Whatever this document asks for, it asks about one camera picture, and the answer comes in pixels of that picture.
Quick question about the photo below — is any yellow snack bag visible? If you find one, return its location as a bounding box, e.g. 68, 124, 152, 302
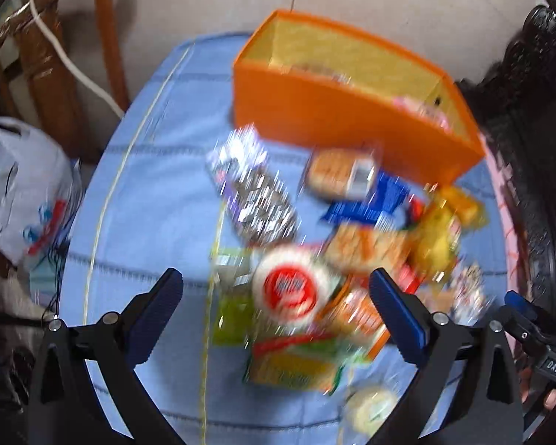
409, 185, 488, 283

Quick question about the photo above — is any orange toast snack bag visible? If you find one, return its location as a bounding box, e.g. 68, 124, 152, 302
322, 223, 410, 276

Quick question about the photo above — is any sunflower seed packet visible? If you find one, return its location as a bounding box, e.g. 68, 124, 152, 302
206, 125, 299, 247

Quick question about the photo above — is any round pale wrapped snack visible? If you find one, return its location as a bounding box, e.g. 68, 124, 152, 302
344, 386, 398, 437

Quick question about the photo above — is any pink cloth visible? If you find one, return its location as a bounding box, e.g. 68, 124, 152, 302
483, 144, 520, 292

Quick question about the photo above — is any green yellow snack packet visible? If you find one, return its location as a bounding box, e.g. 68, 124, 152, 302
244, 336, 368, 396

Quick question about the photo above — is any blue snack packet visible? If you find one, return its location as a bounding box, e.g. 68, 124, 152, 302
320, 171, 410, 230

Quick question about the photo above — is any light blue tablecloth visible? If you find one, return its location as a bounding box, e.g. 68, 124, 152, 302
57, 31, 512, 445

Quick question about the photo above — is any white plastic shopping bag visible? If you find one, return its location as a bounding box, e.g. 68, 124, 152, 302
0, 116, 83, 270

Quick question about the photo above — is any round red white snack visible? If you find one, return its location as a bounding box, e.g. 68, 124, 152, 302
251, 245, 340, 327

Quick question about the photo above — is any dark carved wooden furniture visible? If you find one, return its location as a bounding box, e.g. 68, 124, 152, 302
460, 0, 556, 319

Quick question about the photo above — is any bread roll in clear wrapper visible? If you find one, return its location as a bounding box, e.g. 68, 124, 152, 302
303, 148, 380, 202

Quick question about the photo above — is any wooden chair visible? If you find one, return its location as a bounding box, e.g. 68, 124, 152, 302
0, 0, 130, 164

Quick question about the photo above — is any orange storage box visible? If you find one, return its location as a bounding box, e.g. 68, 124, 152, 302
233, 9, 484, 184

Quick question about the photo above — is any white cable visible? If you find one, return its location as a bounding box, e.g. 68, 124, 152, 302
27, 0, 126, 120

